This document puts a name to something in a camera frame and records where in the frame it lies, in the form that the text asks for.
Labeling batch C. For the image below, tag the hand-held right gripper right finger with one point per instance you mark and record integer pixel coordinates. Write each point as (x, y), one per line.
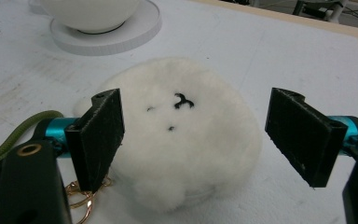
(304, 137)

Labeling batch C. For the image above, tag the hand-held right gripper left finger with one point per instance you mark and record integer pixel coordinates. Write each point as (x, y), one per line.
(94, 140)

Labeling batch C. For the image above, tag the white fluffy plush toy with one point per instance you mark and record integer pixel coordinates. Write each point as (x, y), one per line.
(180, 133)

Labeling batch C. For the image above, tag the white bowl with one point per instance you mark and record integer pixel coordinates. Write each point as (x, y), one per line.
(93, 14)

